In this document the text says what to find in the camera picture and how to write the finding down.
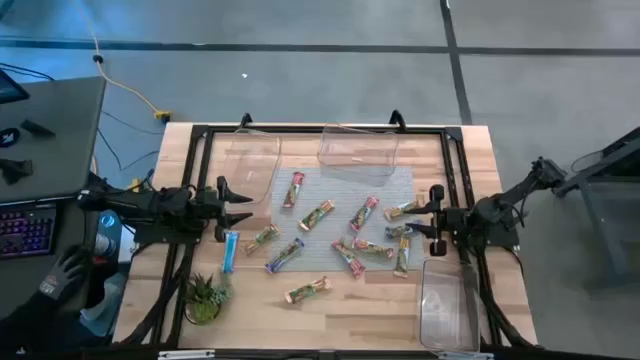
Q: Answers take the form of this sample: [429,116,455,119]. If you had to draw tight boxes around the computer monitor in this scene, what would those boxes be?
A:
[0,67,31,106]

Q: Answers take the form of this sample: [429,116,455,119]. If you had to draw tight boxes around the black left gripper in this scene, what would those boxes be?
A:
[188,175,254,244]

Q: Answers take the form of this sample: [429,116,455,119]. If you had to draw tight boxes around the small green potted plant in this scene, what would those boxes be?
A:
[183,272,235,327]

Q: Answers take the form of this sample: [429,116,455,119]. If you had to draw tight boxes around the dark grey desk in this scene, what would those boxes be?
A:
[0,76,108,204]

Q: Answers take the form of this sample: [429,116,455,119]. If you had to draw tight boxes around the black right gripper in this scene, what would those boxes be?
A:
[403,184,474,258]

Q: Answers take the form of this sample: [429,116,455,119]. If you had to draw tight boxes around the yellow cable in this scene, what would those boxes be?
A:
[69,0,174,125]

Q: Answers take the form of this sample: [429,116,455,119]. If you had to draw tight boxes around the dark blue granola bar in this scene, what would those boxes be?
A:
[264,237,306,275]
[384,222,422,240]

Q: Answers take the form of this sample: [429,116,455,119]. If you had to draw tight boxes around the backlit computer keyboard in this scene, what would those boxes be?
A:
[0,204,58,262]

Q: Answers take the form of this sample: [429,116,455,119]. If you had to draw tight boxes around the black cable bundle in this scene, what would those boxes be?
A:
[468,244,539,349]
[118,239,197,347]

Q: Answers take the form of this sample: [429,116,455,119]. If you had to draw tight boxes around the thin black floor cable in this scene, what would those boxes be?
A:
[96,109,167,172]

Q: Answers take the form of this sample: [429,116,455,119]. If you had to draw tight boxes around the person's hand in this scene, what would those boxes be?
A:
[38,244,95,302]

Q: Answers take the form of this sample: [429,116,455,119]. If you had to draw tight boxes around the clear plastic bin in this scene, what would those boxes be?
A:
[418,257,482,353]
[219,128,283,206]
[316,123,400,176]

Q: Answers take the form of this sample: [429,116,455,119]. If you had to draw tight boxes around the small black desk object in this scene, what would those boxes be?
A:
[0,158,35,187]
[19,118,57,139]

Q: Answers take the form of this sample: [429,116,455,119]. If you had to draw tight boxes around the grey woven placemat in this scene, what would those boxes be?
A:
[269,166,426,274]

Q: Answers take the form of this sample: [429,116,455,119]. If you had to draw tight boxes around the red-end granola bar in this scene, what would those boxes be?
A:
[330,238,367,279]
[351,237,396,260]
[281,171,306,209]
[348,195,381,233]

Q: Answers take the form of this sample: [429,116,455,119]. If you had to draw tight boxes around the person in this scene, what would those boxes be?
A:
[0,289,109,354]

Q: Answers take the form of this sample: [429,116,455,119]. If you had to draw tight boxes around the silver metal bracket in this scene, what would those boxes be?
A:
[436,350,495,360]
[157,349,217,360]

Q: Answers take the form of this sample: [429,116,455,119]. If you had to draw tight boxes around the round dark desk sticker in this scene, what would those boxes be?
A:
[0,127,22,149]

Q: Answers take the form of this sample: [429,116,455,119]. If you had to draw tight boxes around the light blue snack bar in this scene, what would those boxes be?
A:
[221,229,241,275]

